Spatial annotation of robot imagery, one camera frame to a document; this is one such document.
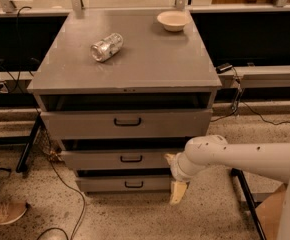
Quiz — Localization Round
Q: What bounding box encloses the black table leg left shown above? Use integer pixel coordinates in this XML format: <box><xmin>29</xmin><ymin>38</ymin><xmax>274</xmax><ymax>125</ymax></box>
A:
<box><xmin>0</xmin><ymin>116</ymin><xmax>42</xmax><ymax>173</ymax></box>

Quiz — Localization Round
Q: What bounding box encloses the grey bottom drawer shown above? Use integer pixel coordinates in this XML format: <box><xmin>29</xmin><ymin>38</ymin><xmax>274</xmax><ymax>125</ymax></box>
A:
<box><xmin>76</xmin><ymin>175</ymin><xmax>171</xmax><ymax>193</ymax></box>

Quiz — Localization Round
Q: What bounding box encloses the crushed silver can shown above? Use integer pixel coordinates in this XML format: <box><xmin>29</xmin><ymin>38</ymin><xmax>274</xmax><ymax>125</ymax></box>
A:
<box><xmin>90</xmin><ymin>33</ymin><xmax>124</xmax><ymax>62</ymax></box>

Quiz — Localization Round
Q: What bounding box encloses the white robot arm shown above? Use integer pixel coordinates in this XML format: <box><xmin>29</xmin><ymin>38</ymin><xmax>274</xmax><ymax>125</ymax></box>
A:
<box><xmin>165</xmin><ymin>135</ymin><xmax>290</xmax><ymax>240</ymax></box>

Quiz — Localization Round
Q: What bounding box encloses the grey top drawer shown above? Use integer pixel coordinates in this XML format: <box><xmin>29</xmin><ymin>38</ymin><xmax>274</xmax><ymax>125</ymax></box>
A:
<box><xmin>41</xmin><ymin>109</ymin><xmax>212</xmax><ymax>140</ymax></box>

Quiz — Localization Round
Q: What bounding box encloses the white paper bowl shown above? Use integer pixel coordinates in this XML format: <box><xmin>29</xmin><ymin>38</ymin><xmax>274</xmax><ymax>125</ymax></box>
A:
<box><xmin>157</xmin><ymin>11</ymin><xmax>191</xmax><ymax>32</ymax></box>

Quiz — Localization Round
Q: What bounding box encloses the black cable right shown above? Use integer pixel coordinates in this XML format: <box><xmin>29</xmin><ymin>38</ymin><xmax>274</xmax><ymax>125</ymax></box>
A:
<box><xmin>210</xmin><ymin>67</ymin><xmax>290</xmax><ymax>126</ymax></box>

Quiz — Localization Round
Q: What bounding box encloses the tan sneaker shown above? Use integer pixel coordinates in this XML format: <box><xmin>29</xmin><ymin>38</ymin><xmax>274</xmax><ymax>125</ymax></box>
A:
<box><xmin>0</xmin><ymin>201</ymin><xmax>28</xmax><ymax>226</ymax></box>

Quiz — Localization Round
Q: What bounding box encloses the black floor cable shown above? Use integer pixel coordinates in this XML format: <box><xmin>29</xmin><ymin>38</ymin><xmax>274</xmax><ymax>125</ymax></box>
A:
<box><xmin>34</xmin><ymin>130</ymin><xmax>87</xmax><ymax>240</ymax></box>

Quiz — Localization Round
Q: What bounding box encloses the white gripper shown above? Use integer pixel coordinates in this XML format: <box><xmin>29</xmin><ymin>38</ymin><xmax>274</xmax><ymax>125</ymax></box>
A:
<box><xmin>164</xmin><ymin>152</ymin><xmax>194</xmax><ymax>205</ymax></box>

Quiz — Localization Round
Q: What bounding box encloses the grey drawer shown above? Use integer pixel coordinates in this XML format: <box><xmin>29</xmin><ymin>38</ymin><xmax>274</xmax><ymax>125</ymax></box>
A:
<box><xmin>76</xmin><ymin>175</ymin><xmax>171</xmax><ymax>193</ymax></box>
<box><xmin>61</xmin><ymin>149</ymin><xmax>180</xmax><ymax>170</ymax></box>
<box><xmin>41</xmin><ymin>109</ymin><xmax>212</xmax><ymax>140</ymax></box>

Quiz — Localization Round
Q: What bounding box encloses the cardboard box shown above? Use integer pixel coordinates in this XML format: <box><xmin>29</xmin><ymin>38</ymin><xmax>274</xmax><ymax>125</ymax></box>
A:
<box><xmin>256</xmin><ymin>184</ymin><xmax>286</xmax><ymax>240</ymax></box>

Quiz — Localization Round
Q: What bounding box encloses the grey drawer cabinet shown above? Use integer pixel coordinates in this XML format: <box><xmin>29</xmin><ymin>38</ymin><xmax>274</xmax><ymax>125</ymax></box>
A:
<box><xmin>28</xmin><ymin>9</ymin><xmax>221</xmax><ymax>179</ymax></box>

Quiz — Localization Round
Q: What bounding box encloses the small black device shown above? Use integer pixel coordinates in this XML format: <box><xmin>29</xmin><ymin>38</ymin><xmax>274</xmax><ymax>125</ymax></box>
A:
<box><xmin>216</xmin><ymin>63</ymin><xmax>232</xmax><ymax>74</ymax></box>

